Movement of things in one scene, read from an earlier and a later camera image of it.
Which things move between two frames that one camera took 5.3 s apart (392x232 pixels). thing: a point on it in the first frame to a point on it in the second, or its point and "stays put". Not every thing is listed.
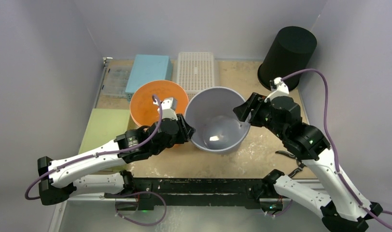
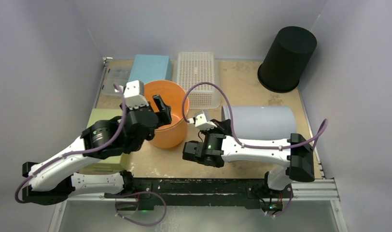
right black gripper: [249, 108] to [192, 152]
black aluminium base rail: [193, 191] stays put
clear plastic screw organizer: [116, 77] stays put
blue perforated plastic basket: [147, 68] stays put
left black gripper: [186, 132] to [164, 111]
